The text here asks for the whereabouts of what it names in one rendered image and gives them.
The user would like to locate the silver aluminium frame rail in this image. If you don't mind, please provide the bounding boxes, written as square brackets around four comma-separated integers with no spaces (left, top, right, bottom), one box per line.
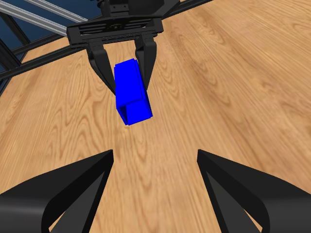
[23,0,88,23]
[0,3,68,37]

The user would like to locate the black table frame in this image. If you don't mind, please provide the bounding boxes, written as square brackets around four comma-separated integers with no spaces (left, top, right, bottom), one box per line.
[0,0,214,94]

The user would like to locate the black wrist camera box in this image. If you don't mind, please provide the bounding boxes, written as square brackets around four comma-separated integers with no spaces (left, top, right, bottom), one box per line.
[128,0,180,17]

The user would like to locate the blue hollow socket block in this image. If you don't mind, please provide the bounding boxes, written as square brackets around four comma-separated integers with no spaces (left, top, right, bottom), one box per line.
[113,58,153,126]

